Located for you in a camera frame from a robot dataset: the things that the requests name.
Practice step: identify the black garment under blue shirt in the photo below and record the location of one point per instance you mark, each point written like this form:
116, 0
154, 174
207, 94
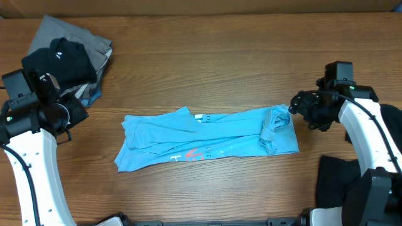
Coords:
337, 176

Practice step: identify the light blue printed t-shirt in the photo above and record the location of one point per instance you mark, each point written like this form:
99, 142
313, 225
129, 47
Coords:
181, 136

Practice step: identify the folded black Nike shirt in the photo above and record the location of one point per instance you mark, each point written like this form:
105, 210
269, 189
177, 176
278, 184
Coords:
67, 61

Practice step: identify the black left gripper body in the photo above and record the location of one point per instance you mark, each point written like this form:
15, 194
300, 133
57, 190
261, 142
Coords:
71, 112

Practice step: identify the folded blue garment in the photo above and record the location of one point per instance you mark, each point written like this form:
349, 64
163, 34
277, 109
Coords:
92, 92

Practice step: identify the folded grey shirt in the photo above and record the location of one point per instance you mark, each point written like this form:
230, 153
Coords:
97, 47

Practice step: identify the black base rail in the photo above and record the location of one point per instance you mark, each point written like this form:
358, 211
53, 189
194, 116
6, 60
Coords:
204, 223

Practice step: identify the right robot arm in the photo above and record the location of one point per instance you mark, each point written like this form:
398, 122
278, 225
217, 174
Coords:
376, 198

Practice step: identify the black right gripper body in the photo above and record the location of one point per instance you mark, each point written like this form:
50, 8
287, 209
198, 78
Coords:
313, 110

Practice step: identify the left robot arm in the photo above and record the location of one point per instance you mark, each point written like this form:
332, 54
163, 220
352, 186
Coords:
31, 120

